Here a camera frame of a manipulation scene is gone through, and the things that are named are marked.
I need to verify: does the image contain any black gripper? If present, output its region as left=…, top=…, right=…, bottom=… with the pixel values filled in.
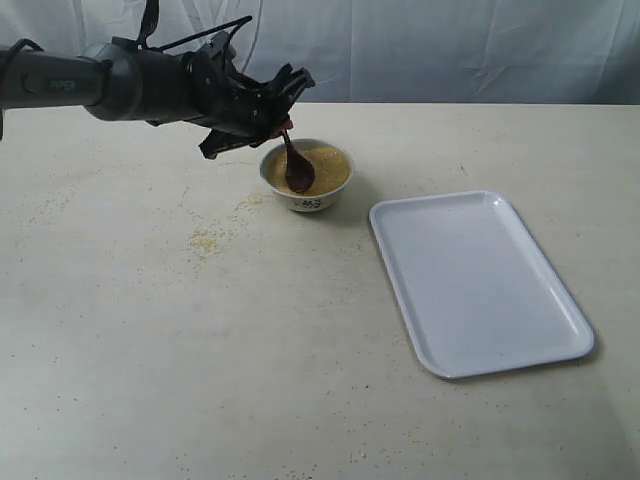
left=184, top=32, right=315, bottom=159

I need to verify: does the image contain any dark brown wooden spoon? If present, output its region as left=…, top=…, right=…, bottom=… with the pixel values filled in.
left=282, top=130, right=315, bottom=193

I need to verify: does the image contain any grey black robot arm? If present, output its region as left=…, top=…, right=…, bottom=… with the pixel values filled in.
left=1, top=32, right=315, bottom=159

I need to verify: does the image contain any grey wrinkled backdrop cloth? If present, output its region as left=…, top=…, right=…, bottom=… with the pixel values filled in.
left=0, top=0, right=640, bottom=106

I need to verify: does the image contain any white ceramic bowl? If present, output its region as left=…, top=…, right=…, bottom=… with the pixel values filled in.
left=259, top=138, right=354, bottom=213

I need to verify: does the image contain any white rectangular plastic tray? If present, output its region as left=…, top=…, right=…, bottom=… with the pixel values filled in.
left=369, top=190, right=595, bottom=379

